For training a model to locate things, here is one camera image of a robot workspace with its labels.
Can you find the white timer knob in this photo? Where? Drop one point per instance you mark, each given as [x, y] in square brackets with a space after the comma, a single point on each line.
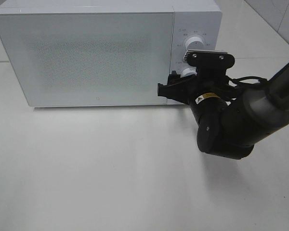
[188, 71]

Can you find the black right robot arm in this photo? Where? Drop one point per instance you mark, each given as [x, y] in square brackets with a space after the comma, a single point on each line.
[231, 113]

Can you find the white microwave oven body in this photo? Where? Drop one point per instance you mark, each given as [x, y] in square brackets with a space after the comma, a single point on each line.
[190, 17]

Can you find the white microwave door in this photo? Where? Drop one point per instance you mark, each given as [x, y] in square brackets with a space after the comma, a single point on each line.
[89, 59]

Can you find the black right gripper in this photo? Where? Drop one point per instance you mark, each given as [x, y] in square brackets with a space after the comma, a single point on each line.
[203, 85]

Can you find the upper white power knob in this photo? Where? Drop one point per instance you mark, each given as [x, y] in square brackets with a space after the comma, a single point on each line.
[194, 42]

